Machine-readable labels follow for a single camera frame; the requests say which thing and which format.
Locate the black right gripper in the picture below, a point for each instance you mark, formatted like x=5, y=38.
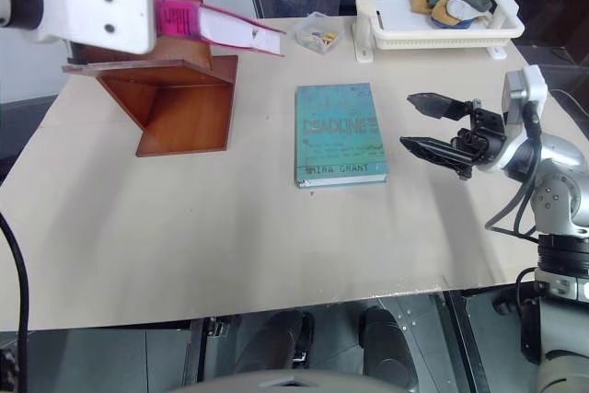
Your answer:
x=485, y=140

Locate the pink paperback book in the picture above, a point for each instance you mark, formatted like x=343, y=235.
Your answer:
x=230, y=29

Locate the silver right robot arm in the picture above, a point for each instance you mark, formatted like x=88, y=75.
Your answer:
x=557, y=199

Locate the teal hardcover book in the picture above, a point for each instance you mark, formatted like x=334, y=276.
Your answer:
x=340, y=135

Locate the wooden book stand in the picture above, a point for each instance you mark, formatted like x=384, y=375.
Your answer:
x=184, y=117

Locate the white plastic basket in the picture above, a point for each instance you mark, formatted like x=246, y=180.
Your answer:
x=400, y=29

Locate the items in basket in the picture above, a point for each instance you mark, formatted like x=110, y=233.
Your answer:
x=453, y=13

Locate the mustard yellow sock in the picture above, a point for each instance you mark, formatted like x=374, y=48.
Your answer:
x=421, y=2

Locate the dark grey sock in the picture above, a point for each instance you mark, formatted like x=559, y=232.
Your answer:
x=474, y=1

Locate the colourful small pieces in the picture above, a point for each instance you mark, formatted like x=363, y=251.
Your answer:
x=322, y=37

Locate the clear plastic box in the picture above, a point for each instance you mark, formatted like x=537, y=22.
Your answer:
x=303, y=31

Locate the dark rounded shape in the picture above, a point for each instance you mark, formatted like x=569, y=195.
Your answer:
x=386, y=342

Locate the grey robot torso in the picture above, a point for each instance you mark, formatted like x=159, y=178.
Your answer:
x=276, y=384

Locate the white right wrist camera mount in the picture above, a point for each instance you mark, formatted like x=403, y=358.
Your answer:
x=536, y=84

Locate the metal table frame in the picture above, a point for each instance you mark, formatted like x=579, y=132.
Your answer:
x=465, y=342

